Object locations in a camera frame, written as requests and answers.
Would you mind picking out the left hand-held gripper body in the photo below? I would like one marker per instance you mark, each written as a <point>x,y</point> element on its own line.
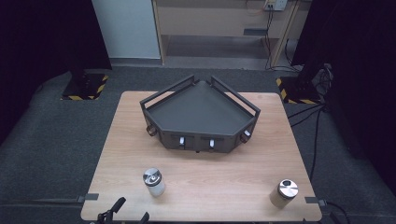
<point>103,218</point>

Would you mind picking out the white powder spice jar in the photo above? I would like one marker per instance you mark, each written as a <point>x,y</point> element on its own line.
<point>154,183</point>

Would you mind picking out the brown powder spice jar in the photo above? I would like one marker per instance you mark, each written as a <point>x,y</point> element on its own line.
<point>282,193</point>

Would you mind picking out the dark grey corner shelf rack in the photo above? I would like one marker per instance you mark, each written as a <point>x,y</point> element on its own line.
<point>199,112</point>

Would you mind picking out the grey tape strip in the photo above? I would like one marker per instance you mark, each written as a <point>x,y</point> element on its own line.
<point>314,200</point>
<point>88,197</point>

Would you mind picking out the black stand base striped edge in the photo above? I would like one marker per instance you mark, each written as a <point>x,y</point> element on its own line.
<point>297,91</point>
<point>84,88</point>

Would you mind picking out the black curtain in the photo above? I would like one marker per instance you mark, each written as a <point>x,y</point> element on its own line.
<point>361,62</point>
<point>40,46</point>

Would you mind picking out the white panel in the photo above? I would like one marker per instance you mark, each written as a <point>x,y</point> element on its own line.
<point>127,28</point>

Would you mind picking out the wooden shelf unit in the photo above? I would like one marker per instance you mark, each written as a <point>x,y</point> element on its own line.
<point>211,21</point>

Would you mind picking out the white power strip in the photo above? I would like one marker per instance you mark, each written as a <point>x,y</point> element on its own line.
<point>276,4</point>

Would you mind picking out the grey flat bracket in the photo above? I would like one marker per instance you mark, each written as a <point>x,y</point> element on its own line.
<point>255,31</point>

